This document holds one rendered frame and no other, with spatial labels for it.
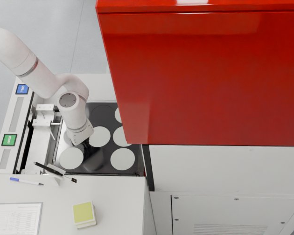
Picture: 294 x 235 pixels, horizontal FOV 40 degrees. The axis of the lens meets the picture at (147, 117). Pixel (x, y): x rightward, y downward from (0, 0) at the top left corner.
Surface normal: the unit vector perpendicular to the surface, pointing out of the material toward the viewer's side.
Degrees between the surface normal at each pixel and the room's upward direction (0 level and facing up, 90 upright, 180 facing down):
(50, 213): 0
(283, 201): 90
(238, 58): 90
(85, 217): 0
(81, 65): 0
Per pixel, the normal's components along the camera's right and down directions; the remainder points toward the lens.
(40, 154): -0.07, -0.53
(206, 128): -0.05, 0.85
